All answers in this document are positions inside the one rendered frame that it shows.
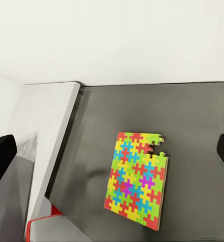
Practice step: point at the toy box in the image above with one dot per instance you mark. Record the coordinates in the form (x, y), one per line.
(14, 195)

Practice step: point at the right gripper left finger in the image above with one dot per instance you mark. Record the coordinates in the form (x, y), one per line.
(7, 152)

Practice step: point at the jigsaw puzzle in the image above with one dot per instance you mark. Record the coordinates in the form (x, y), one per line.
(137, 180)

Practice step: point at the desk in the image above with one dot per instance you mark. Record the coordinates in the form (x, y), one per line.
(70, 134)

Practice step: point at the swivel chair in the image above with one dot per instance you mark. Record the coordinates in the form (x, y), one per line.
(54, 228)

